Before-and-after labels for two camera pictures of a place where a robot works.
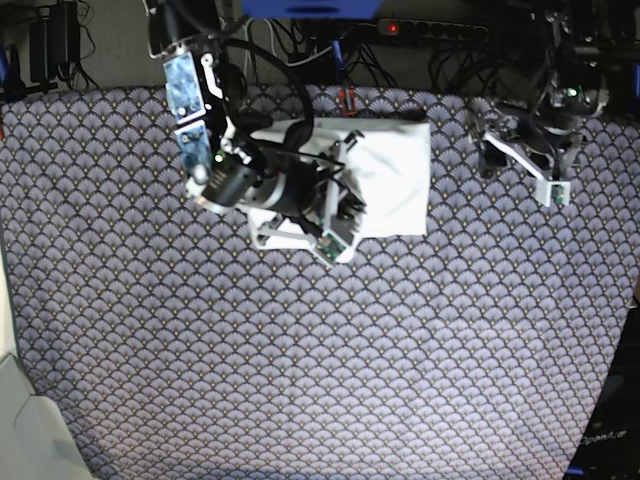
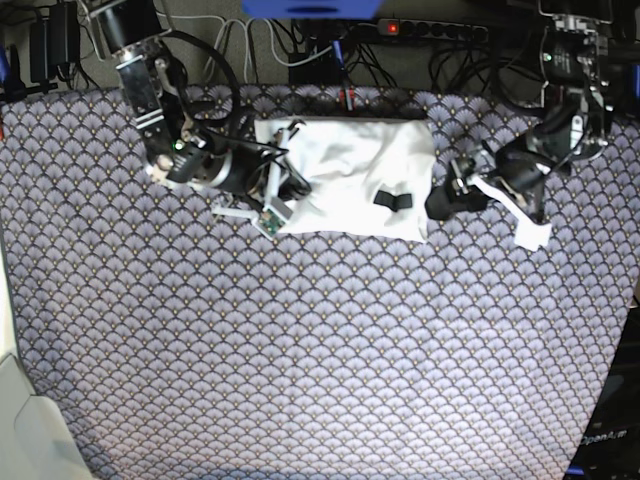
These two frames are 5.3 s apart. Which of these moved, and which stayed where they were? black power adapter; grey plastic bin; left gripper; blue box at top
Moved: left gripper
Stayed: black power adapter; blue box at top; grey plastic bin
